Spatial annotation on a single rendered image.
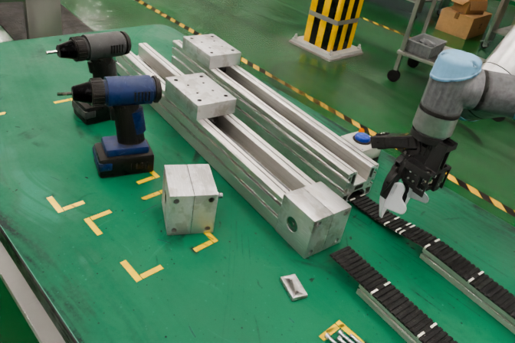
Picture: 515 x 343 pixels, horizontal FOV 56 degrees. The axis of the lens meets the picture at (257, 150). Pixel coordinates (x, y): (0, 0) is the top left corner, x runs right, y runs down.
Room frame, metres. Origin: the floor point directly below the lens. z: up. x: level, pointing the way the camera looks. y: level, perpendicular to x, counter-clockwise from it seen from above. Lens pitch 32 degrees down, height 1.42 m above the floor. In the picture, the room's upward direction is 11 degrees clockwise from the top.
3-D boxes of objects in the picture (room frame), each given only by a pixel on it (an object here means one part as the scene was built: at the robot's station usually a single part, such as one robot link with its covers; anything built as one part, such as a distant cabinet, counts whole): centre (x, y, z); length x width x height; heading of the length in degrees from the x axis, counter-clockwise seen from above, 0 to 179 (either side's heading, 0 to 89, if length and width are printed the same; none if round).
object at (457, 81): (0.83, -0.32, 1.12); 0.09 x 0.08 x 0.11; 88
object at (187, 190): (0.74, 0.10, 0.83); 0.11 x 0.10 x 0.10; 111
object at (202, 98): (1.08, 0.17, 0.87); 0.16 x 0.11 x 0.07; 42
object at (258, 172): (1.08, 0.17, 0.82); 0.80 x 0.10 x 0.09; 42
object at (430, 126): (0.83, -0.32, 1.05); 0.08 x 0.08 x 0.05
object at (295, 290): (0.60, -0.11, 0.78); 0.05 x 0.03 x 0.01; 29
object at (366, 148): (1.08, -0.25, 0.81); 0.10 x 0.08 x 0.06; 132
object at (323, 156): (1.21, 0.03, 0.82); 0.80 x 0.10 x 0.09; 42
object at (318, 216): (0.76, -0.14, 0.83); 0.12 x 0.09 x 0.10; 132
